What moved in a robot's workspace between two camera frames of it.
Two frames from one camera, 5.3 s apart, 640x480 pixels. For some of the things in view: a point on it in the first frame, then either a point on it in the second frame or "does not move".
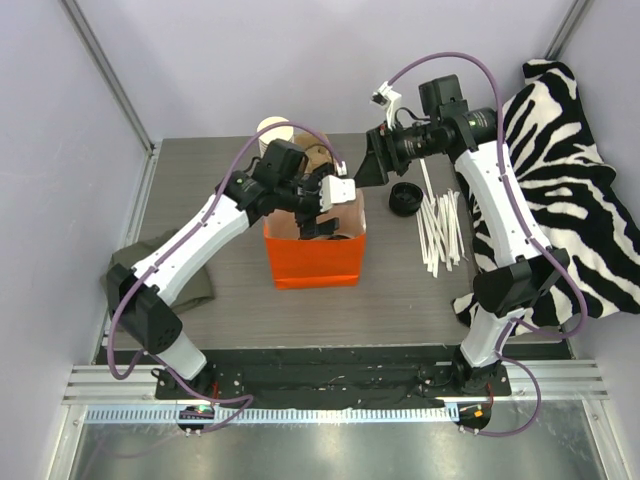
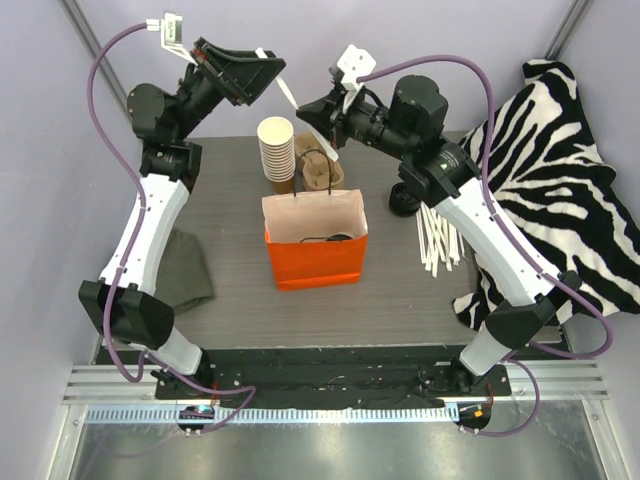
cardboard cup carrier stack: x=316 y=153 does not move
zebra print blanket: x=567 y=186 does not move
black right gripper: x=383 y=151 -> x=338 y=120
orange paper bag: x=325 y=261 does not move
